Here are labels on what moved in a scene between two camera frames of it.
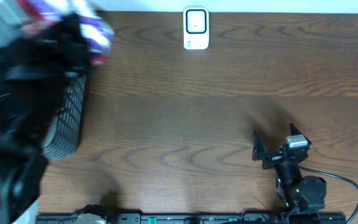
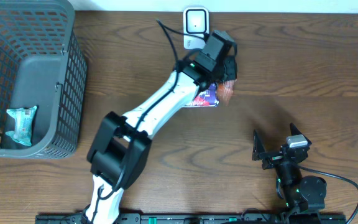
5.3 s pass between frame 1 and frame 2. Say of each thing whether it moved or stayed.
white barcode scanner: stayed
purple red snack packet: moved
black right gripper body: stayed
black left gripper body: moved
